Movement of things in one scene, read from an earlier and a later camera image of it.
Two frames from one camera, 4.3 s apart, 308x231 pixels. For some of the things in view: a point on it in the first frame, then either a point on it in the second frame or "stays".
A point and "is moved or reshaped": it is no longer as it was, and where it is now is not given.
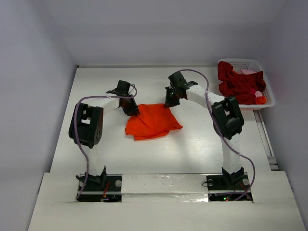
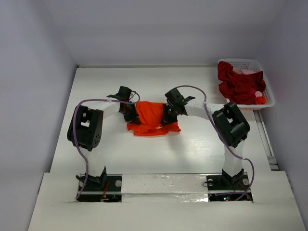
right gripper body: [170, 99] → [169, 115]
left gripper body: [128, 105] → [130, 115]
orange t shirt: [154, 121] is moved or reshaped
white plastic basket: [238, 64] stays
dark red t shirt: [243, 87] stays
